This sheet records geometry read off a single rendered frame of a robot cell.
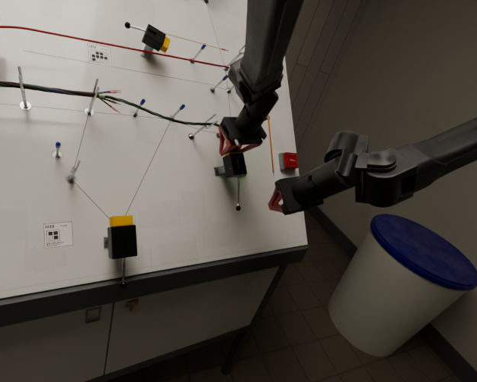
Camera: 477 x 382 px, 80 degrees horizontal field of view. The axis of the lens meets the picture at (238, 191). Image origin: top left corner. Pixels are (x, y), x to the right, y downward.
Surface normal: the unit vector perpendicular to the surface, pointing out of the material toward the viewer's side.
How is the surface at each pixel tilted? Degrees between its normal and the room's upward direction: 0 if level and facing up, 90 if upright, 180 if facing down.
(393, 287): 94
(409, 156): 37
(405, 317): 94
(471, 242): 90
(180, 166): 48
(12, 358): 90
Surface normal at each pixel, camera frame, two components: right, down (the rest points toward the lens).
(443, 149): -0.18, -0.71
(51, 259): 0.54, -0.14
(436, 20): -0.88, -0.05
